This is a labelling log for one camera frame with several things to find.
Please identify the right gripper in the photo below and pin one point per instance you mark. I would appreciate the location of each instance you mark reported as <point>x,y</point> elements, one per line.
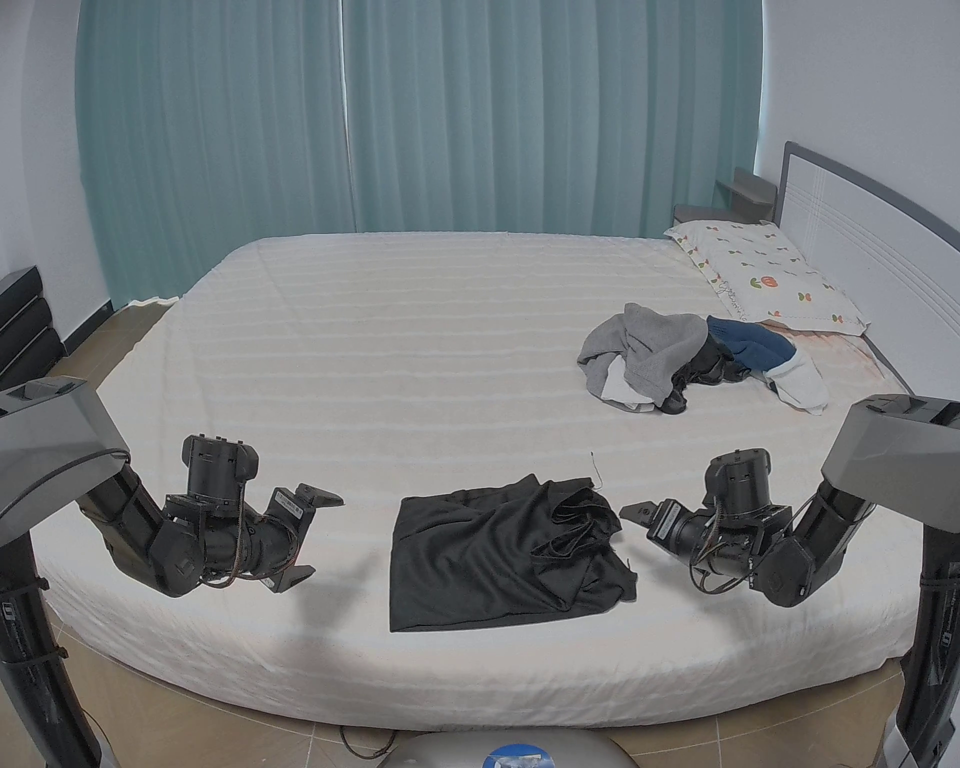
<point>679,532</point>

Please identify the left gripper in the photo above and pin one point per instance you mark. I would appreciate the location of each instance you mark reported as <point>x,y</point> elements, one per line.
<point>274,544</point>

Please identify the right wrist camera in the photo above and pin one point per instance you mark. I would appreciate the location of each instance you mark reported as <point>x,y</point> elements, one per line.
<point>714,480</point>

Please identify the grey bedside table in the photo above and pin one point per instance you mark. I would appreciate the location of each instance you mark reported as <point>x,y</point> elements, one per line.
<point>750,187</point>

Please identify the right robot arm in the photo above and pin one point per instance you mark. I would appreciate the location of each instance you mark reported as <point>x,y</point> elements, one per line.
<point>885,465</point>

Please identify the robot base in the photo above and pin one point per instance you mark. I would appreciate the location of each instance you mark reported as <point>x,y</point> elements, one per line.
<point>510,750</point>

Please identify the white printed pillow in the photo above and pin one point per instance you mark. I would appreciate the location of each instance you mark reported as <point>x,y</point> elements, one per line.
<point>765,277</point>

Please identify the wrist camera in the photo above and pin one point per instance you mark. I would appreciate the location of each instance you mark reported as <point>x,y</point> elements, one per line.
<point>251,461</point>
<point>714,480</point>

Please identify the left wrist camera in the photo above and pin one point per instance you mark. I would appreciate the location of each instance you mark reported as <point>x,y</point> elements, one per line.
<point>251,461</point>

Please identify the blue-green curtain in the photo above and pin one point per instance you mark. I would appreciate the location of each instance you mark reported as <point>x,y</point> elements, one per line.
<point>540,112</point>
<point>210,150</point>

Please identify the black chest of drawers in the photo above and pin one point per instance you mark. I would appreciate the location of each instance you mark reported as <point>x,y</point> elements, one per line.
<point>26,330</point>

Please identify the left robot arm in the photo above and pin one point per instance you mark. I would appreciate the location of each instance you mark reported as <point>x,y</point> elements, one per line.
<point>67,442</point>

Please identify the pile of clothes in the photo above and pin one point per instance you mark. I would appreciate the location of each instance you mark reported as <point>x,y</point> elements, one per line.
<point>652,345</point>

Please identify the bed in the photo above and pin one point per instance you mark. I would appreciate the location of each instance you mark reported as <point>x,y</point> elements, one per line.
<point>375,360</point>

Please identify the black T-shirt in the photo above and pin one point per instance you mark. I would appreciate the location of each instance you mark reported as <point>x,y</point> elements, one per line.
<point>465,562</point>

